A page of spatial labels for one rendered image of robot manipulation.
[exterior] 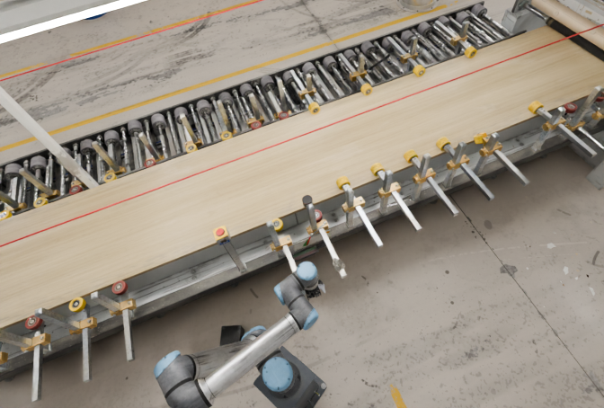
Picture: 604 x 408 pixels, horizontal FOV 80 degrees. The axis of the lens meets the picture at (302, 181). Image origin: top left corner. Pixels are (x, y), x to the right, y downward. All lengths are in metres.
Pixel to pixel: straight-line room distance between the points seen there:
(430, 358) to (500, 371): 0.46
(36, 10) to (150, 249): 1.50
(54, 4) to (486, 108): 2.61
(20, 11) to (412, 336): 2.81
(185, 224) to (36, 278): 0.95
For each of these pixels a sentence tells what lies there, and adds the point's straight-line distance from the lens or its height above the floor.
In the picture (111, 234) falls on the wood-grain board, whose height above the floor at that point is 0.90.
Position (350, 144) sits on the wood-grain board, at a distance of 2.60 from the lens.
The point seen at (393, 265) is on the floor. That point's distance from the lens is 3.12.
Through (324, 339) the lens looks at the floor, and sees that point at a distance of 2.93.
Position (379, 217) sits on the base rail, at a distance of 2.50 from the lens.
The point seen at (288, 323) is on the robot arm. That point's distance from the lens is 1.63.
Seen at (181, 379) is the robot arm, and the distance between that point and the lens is 1.65.
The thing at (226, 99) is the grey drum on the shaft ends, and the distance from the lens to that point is 3.20.
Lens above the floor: 2.87
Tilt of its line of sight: 55 degrees down
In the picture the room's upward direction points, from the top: 10 degrees counter-clockwise
